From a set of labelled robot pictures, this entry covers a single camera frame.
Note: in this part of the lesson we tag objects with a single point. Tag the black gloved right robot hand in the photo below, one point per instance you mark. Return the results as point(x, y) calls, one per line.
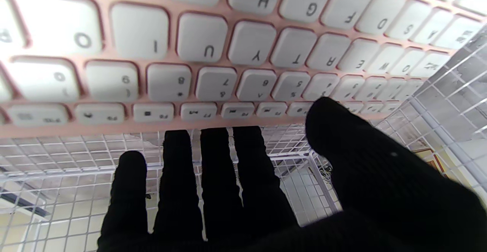
point(380, 191)

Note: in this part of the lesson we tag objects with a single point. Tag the pink white keyboard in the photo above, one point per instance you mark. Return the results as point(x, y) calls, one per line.
point(198, 35)

